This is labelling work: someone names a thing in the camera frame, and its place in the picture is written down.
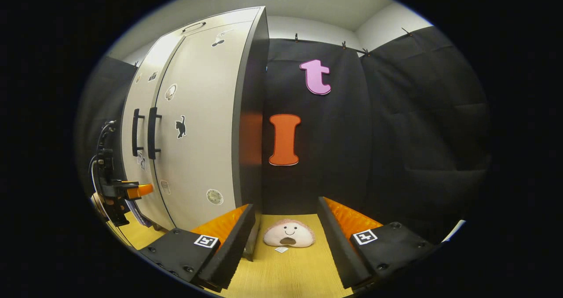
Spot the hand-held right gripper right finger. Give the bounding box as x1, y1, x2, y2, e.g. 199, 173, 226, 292
318, 197, 438, 290

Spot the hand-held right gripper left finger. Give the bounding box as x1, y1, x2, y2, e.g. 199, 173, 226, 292
141, 204, 256, 292

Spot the white cabinet door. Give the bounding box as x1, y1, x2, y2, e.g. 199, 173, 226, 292
154, 21, 256, 230
121, 36, 185, 230

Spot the white smiling plush toy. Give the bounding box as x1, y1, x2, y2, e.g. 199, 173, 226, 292
263, 219, 316, 248

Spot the white and grey cabinet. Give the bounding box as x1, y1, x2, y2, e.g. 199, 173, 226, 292
121, 6, 270, 261

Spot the black backdrop cloth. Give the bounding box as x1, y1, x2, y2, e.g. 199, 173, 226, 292
75, 25, 493, 246

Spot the white cabinet drawer front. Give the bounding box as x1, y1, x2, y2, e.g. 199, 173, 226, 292
152, 7, 264, 39

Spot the black door handle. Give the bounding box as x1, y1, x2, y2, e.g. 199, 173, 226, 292
132, 109, 145, 157
147, 107, 162, 160

